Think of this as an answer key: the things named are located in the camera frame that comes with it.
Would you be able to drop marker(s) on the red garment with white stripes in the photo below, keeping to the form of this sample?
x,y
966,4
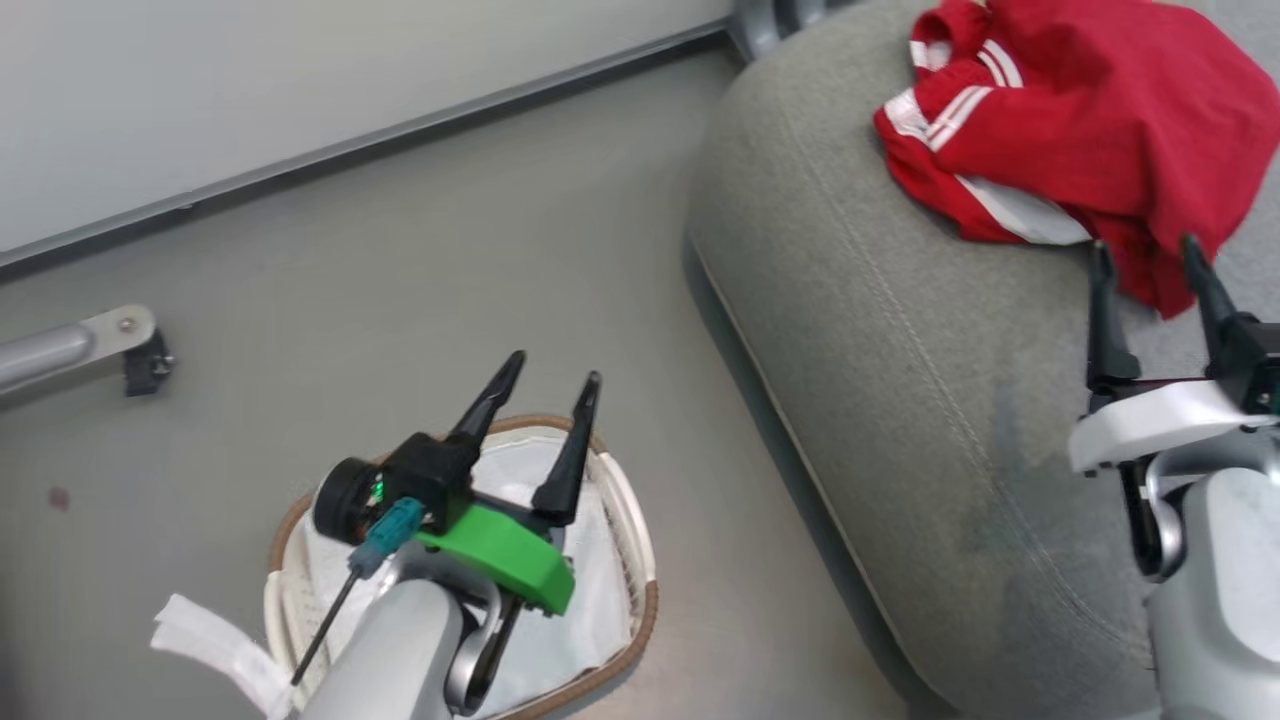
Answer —
x,y
1100,110

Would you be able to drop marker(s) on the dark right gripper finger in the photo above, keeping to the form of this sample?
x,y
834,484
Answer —
x,y
1108,330
1215,310

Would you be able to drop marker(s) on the black caster wheel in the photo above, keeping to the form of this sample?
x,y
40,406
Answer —
x,y
147,367

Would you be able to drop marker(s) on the grey partition base rail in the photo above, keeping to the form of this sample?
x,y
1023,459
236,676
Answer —
x,y
350,145

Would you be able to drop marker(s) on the grey metal partition foot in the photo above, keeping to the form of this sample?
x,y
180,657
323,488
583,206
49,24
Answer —
x,y
60,345

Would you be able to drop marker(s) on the brown wicker laundry basket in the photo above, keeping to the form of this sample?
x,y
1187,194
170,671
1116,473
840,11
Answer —
x,y
640,620

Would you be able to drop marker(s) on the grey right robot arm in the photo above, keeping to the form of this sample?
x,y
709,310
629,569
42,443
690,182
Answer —
x,y
1220,580

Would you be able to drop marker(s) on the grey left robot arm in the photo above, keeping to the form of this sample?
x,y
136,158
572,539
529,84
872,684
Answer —
x,y
400,650

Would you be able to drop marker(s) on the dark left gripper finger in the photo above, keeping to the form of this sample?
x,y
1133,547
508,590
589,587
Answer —
x,y
570,460
490,400

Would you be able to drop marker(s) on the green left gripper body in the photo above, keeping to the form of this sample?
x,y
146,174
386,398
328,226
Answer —
x,y
490,545

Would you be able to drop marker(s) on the grey fabric sofa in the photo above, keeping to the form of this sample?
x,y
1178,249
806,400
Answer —
x,y
900,380

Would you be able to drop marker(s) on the grey partition corner post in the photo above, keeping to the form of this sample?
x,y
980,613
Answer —
x,y
775,20

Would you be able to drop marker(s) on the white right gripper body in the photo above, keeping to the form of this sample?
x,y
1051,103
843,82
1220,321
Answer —
x,y
1160,420

